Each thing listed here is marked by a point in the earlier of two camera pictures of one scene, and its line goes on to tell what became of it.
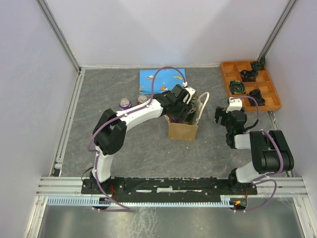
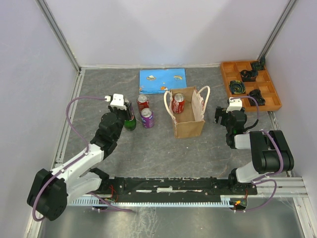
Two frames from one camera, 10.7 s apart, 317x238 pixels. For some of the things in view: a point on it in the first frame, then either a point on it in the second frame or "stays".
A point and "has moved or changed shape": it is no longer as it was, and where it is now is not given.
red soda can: [142, 98] stays
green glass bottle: [189, 118] has moved or changed shape
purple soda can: [125, 103] has moved or changed shape
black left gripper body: [179, 110] to [122, 114]
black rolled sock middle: [248, 76] stays
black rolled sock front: [256, 93] stays
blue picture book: [164, 80] stays
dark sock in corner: [262, 62] stays
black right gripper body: [221, 112] stays
